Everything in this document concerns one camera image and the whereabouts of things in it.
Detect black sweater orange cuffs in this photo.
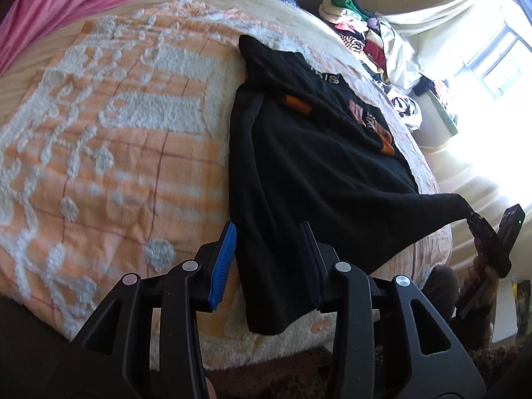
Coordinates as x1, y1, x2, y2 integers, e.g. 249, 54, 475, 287
229, 35, 470, 336

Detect pile of folded clothes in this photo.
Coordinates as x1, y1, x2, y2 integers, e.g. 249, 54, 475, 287
318, 0, 391, 84

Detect right hand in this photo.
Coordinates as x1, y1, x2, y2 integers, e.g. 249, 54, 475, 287
465, 255, 499, 304

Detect orange white fleece blanket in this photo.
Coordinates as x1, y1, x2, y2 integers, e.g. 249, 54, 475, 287
1, 0, 438, 338

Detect floral fabric bag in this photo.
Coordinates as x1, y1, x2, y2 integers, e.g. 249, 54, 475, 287
387, 91, 422, 132

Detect white curtain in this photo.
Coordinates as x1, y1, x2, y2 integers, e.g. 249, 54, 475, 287
373, 0, 532, 279

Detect beige bed sheet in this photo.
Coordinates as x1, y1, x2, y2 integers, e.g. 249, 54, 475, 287
1, 0, 361, 120

